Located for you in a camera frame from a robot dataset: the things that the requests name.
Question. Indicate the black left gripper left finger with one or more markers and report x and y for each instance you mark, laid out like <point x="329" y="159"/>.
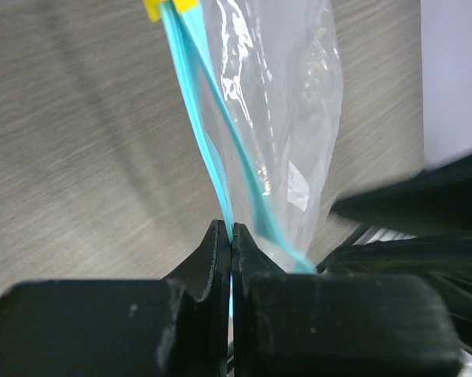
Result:
<point x="174" y="326"/>

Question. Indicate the clear zip top bag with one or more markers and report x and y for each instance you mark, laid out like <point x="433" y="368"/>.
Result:
<point x="262" y="86"/>

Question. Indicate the yellow zipper slider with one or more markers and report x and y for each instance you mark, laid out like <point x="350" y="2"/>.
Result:
<point x="156" y="9"/>

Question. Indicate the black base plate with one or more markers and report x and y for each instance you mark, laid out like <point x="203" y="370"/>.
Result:
<point x="420" y="226"/>

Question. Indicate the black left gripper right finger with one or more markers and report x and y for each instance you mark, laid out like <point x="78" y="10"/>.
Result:
<point x="333" y="324"/>

